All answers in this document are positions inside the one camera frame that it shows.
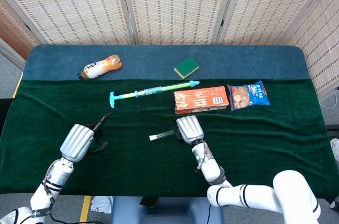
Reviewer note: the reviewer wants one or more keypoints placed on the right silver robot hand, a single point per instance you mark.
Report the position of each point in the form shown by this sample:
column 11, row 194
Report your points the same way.
column 189, row 128

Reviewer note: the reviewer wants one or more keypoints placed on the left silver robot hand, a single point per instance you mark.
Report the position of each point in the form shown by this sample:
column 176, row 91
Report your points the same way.
column 76, row 142

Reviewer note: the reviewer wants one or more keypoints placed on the blue cookie snack bag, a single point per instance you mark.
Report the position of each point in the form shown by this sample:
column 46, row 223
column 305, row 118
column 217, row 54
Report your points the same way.
column 249, row 96

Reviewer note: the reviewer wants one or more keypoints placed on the orange drink bottle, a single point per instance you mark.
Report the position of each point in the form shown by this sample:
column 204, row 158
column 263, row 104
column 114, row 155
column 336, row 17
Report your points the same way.
column 99, row 68

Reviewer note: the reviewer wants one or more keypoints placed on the clear glass tube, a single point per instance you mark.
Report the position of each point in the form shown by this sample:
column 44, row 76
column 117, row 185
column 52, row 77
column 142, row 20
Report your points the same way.
column 165, row 134

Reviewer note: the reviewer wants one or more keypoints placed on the brownish bamboo screen panel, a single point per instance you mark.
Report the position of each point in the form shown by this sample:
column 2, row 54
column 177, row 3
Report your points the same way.
column 13, row 32

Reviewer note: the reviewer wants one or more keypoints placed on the white shoe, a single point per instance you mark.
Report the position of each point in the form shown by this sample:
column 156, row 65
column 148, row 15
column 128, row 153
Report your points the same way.
column 335, row 150

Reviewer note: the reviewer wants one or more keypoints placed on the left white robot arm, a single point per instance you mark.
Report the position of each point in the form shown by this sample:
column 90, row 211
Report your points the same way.
column 57, row 175

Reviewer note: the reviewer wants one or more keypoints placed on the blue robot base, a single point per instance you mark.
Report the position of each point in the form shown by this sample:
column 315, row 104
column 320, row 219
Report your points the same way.
column 172, row 212

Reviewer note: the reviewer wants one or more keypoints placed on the dark green velvet cloth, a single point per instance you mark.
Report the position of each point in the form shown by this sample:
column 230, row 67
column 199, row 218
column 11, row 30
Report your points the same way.
column 145, row 165

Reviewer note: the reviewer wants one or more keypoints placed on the green yellow sponge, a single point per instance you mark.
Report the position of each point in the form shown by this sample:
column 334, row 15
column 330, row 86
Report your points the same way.
column 186, row 66

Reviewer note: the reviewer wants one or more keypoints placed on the orange carton box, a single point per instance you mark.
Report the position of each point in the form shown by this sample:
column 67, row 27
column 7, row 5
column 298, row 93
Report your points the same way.
column 201, row 99

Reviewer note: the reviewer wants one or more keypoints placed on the crumpled white paper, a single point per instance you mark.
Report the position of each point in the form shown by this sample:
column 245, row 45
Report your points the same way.
column 102, row 204

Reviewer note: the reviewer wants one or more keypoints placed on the blue table cloth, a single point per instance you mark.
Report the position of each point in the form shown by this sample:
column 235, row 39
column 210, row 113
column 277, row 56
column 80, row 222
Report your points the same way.
column 148, row 59

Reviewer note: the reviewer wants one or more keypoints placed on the teal green syringe pump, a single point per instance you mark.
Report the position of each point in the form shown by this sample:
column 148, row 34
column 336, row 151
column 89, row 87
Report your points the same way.
column 148, row 92

